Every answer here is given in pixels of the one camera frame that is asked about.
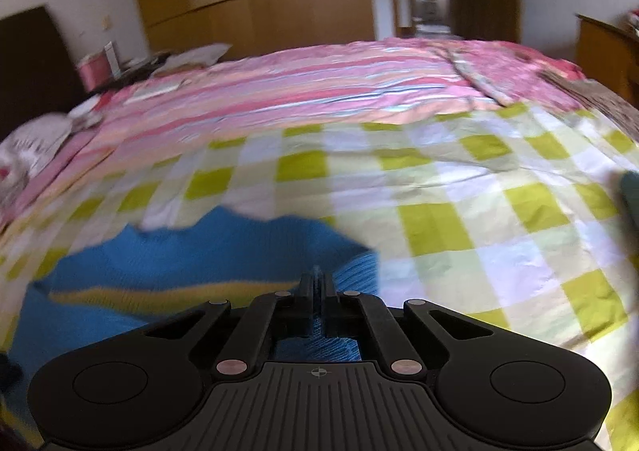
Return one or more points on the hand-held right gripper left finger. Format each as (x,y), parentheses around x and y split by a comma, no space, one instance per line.
(307,301)

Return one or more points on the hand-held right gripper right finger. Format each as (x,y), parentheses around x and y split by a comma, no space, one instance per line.
(329,304)

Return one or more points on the blue striped knit sweater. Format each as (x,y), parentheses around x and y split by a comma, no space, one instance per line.
(174,261)

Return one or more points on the green checked bedsheet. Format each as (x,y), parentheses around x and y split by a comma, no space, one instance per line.
(449,211)

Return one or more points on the pink striped quilt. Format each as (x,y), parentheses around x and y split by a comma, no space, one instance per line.
(299,82)

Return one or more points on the grey cloth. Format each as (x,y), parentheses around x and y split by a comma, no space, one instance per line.
(194,57)

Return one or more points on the floral cloth strip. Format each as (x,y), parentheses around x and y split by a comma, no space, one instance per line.
(474,74)

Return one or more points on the pink storage box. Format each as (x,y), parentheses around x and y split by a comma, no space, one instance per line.
(95,72)

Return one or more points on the grey heart print pillow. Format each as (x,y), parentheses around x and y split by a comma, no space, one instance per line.
(30,146)

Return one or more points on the teal fuzzy folded blanket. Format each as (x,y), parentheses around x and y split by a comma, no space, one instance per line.
(630,201)

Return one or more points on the brown patterned cloth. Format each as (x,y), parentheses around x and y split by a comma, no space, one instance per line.
(599,99)

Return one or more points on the dark wooden headboard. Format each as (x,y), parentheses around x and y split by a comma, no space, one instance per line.
(35,67)

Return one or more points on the wooden desk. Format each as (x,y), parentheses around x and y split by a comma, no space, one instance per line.
(604,57)

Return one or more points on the red and white toy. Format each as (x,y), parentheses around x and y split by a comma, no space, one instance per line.
(634,18)

